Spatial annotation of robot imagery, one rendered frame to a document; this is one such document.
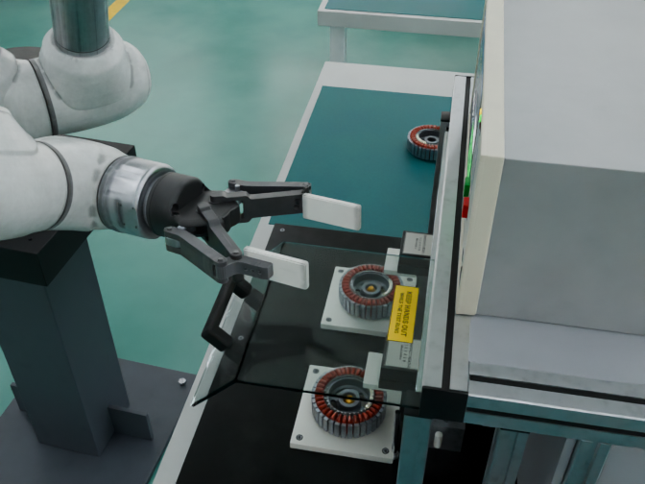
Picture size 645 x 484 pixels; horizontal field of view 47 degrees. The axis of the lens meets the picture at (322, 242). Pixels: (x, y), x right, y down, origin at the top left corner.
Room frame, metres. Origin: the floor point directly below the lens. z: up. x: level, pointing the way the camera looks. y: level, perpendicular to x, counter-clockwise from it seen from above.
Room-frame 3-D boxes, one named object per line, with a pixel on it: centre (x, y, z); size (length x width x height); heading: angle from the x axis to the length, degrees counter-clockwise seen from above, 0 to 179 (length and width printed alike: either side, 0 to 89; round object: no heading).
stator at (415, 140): (1.49, -0.25, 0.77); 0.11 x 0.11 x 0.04
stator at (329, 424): (0.71, -0.04, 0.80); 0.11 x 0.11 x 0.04
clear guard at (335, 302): (0.63, -0.03, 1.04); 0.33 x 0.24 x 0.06; 79
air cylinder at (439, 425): (0.68, -0.18, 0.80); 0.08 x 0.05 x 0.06; 169
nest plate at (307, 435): (0.71, -0.04, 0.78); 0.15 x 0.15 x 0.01; 79
